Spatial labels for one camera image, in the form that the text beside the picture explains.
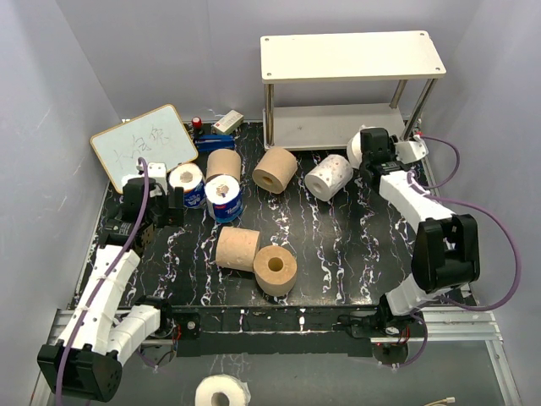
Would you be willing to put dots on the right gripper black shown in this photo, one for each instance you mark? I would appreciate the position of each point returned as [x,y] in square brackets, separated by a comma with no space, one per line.
[390,146]

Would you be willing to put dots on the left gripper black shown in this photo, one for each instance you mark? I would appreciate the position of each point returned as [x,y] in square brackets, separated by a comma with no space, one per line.
[172,215]

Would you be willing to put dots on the plain white paper roll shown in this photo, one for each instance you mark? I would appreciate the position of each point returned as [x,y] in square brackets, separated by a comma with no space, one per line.
[354,148]

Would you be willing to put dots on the light blue roll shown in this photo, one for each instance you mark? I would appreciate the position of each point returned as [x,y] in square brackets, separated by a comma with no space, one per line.
[189,177]

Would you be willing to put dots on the blue Tempo roll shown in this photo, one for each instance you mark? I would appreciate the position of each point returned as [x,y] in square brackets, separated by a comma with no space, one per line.
[223,198]

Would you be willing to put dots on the white patterned paper roll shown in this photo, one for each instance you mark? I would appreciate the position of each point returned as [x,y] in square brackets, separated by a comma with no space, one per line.
[328,177]

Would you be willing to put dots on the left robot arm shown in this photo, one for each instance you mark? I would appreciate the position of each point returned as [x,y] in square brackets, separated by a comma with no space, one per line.
[87,359]

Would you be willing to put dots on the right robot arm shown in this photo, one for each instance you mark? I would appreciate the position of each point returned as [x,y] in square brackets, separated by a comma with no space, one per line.
[445,251]

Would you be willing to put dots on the white two-tier shelf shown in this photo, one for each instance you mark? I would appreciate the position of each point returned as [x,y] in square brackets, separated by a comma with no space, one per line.
[387,77]

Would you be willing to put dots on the brown roll front lying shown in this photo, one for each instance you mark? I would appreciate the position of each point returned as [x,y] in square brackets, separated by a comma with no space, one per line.
[237,248]

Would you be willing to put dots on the brown roll back left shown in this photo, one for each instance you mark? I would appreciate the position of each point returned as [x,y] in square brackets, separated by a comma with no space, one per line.
[224,162]

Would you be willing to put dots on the blue stapler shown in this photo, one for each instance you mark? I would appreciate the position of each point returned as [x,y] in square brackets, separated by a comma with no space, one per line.
[213,142]

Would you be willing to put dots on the red emergency stop button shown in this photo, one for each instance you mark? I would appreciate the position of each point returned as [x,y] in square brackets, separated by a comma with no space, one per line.
[197,124]

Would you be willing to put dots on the brown roll back centre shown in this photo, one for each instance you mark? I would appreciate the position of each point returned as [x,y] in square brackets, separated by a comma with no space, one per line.
[275,170]

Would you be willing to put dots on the white green small box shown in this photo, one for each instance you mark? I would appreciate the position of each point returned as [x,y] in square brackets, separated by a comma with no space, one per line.
[228,123]

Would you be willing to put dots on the brown roll front upright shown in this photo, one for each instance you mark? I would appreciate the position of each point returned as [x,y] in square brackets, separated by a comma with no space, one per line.
[275,270]

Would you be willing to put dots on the white roll on floor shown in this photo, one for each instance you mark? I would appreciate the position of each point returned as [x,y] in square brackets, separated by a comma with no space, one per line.
[222,390]

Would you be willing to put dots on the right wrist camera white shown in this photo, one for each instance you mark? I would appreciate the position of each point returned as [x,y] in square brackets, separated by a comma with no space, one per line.
[412,150]

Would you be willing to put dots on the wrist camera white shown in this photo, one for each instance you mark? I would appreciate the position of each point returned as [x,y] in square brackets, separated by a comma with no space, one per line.
[412,150]
[157,174]

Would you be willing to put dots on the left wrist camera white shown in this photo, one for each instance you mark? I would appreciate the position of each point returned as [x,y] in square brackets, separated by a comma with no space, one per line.
[157,174]

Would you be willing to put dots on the small whiteboard wooden frame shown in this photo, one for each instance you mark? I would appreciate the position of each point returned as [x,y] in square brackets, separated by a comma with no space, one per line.
[156,136]

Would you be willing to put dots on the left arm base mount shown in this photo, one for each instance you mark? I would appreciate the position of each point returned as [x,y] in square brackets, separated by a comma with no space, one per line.
[175,324]

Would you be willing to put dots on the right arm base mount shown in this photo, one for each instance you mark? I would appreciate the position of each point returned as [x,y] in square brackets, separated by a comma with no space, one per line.
[393,329]

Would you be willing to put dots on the aluminium rail frame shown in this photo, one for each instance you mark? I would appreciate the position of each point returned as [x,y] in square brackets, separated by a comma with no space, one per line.
[293,329]

